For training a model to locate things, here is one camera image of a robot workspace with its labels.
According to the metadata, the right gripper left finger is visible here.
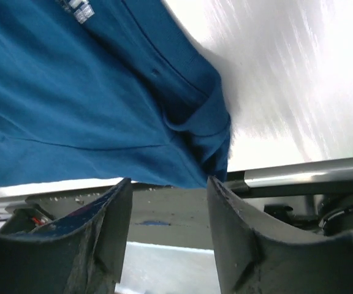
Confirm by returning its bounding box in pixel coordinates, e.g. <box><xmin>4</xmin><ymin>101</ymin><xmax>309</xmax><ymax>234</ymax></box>
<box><xmin>0</xmin><ymin>178</ymin><xmax>133</xmax><ymax>293</ymax></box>

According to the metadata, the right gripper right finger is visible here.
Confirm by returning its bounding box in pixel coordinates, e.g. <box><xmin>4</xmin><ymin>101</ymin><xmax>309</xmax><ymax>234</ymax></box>
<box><xmin>207</xmin><ymin>177</ymin><xmax>353</xmax><ymax>293</ymax></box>

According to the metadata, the blue t shirt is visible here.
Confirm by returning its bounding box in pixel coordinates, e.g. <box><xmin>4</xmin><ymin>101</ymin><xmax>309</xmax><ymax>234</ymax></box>
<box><xmin>0</xmin><ymin>1</ymin><xmax>230</xmax><ymax>188</ymax></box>

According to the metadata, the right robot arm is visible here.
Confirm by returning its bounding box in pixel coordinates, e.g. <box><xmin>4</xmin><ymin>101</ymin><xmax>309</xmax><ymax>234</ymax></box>
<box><xmin>0</xmin><ymin>179</ymin><xmax>353</xmax><ymax>293</ymax></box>

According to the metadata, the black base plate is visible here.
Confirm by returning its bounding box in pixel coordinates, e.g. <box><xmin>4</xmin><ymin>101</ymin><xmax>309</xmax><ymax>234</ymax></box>
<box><xmin>0</xmin><ymin>186</ymin><xmax>324</xmax><ymax>251</ymax></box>

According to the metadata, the aluminium frame rail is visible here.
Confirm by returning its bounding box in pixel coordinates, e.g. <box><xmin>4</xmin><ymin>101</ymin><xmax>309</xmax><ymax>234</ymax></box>
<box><xmin>0</xmin><ymin>157</ymin><xmax>353</xmax><ymax>217</ymax></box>

